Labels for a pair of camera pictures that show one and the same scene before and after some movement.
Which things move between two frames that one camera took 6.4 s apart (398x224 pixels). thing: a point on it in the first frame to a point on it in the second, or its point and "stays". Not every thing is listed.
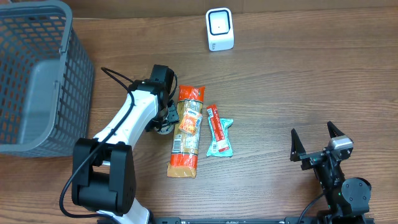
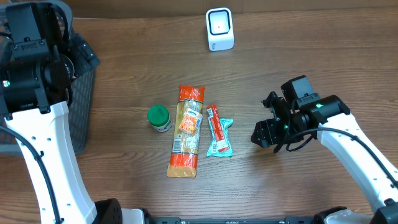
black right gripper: [298, 153] to [268, 134]
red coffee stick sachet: [217, 128] stays
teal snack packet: [213, 150] stays
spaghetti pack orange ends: [183, 160] stays
